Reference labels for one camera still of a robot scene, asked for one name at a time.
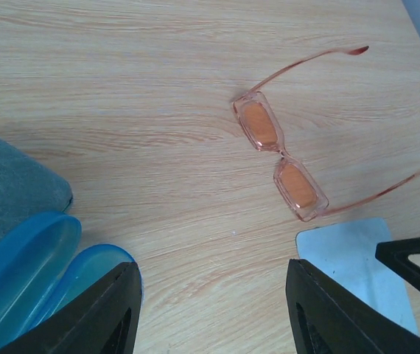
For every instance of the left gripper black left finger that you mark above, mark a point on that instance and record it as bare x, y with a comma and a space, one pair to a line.
102, 319

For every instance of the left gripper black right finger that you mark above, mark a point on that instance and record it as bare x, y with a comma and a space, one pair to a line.
327, 318

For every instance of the blue transparent glasses case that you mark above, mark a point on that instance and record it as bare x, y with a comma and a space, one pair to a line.
42, 270

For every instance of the green glasses case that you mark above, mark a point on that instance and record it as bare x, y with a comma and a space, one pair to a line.
27, 187

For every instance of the orange sunglasses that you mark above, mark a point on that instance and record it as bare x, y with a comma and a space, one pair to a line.
298, 188

